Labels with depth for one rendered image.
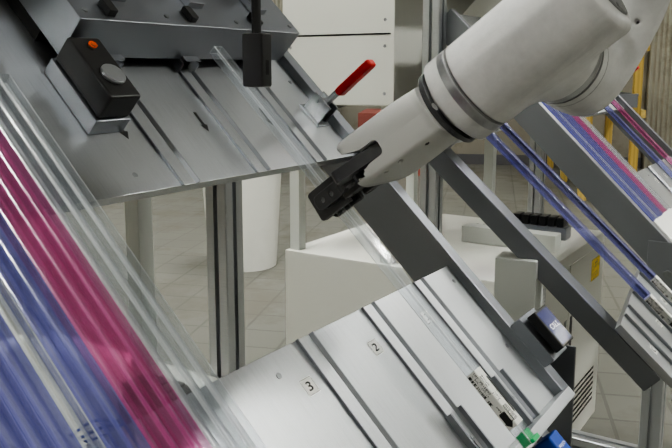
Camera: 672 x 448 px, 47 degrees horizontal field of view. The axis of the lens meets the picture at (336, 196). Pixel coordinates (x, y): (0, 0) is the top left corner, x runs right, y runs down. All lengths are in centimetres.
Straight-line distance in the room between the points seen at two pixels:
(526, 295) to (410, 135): 52
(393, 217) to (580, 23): 42
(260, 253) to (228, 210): 313
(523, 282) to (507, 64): 55
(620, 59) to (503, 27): 12
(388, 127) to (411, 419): 26
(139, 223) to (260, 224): 303
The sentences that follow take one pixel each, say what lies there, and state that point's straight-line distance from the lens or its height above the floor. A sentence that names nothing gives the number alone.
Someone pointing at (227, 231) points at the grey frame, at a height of 85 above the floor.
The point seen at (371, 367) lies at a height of 81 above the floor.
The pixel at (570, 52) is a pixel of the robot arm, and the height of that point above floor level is 110.
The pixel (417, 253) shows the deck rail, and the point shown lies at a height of 86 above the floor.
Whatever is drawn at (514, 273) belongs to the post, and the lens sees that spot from 114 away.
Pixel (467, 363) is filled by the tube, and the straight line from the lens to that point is 74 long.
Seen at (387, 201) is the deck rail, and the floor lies 92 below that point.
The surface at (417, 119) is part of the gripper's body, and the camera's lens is 67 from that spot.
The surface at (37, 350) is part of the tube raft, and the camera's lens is 54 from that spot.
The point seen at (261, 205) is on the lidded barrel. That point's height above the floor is 37.
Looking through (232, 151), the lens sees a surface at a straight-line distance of 82.
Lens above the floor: 108
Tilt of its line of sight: 9 degrees down
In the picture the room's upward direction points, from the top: straight up
